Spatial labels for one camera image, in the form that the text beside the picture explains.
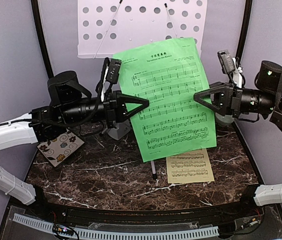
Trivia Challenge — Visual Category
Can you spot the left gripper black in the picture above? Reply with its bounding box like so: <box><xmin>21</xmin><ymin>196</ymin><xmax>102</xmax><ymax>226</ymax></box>
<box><xmin>62</xmin><ymin>88</ymin><xmax>150</xmax><ymax>129</ymax></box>

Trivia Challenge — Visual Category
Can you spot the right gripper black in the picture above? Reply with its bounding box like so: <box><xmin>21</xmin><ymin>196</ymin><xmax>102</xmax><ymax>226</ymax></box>
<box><xmin>193</xmin><ymin>81</ymin><xmax>277</xmax><ymax>118</ymax></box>

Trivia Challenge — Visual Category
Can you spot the green sheet music page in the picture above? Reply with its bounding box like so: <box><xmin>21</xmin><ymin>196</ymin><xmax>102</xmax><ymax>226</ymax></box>
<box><xmin>114</xmin><ymin>37</ymin><xmax>217</xmax><ymax>162</ymax></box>

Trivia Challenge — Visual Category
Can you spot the white perforated music stand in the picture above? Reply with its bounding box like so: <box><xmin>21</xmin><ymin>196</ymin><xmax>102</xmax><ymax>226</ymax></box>
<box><xmin>77</xmin><ymin>0</ymin><xmax>208</xmax><ymax>186</ymax></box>

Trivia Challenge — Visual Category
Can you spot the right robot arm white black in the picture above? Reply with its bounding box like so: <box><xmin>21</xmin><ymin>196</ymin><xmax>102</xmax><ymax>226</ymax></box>
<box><xmin>194</xmin><ymin>60</ymin><xmax>282</xmax><ymax>217</ymax></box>

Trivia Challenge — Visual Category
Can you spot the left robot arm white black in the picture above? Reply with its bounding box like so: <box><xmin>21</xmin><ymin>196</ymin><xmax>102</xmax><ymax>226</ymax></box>
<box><xmin>0</xmin><ymin>70</ymin><xmax>149</xmax><ymax>218</ymax></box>

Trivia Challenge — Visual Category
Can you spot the pale green ceramic bowl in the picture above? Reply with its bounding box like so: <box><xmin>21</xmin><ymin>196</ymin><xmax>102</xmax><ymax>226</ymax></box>
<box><xmin>215</xmin><ymin>113</ymin><xmax>234</xmax><ymax>127</ymax></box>

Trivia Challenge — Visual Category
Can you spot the white metronome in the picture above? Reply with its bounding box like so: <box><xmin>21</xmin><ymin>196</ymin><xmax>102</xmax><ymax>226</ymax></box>
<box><xmin>107</xmin><ymin>120</ymin><xmax>131</xmax><ymax>141</ymax></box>

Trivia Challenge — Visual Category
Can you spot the yellow sheet music page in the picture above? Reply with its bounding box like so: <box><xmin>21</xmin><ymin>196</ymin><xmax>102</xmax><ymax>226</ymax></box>
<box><xmin>166</xmin><ymin>148</ymin><xmax>215</xmax><ymax>184</ymax></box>

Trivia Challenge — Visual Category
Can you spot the floral square ceramic plate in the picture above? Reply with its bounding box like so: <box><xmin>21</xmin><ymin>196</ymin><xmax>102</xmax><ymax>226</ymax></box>
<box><xmin>37</xmin><ymin>130</ymin><xmax>84</xmax><ymax>168</ymax></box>

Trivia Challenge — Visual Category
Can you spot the right black frame post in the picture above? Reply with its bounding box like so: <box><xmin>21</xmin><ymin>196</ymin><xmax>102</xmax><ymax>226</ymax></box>
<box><xmin>236</xmin><ymin>0</ymin><xmax>253</xmax><ymax>59</ymax></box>

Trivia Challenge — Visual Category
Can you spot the black frame post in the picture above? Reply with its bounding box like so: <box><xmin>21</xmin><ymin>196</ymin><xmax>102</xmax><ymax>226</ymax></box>
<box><xmin>236</xmin><ymin>0</ymin><xmax>253</xmax><ymax>59</ymax></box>
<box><xmin>30</xmin><ymin>0</ymin><xmax>54</xmax><ymax>78</ymax></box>

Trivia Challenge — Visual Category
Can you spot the left black frame post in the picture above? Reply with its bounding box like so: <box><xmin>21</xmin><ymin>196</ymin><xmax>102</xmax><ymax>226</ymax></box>
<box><xmin>30</xmin><ymin>0</ymin><xmax>54</xmax><ymax>78</ymax></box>

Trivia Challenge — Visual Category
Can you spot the white slotted cable duct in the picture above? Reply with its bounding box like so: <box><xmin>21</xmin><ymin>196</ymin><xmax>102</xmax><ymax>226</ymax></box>
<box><xmin>12</xmin><ymin>213</ymin><xmax>219</xmax><ymax>240</ymax></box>

